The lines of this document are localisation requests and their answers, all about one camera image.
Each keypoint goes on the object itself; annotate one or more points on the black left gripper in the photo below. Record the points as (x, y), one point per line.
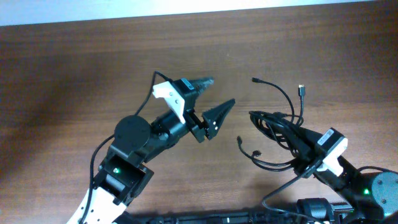
(193, 121)

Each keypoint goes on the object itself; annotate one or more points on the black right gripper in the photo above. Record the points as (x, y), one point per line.
(302, 150)

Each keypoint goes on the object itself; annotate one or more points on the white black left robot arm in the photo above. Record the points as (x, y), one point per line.
(122, 174)

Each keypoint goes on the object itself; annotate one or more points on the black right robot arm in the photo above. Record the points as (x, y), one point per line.
(373, 196)

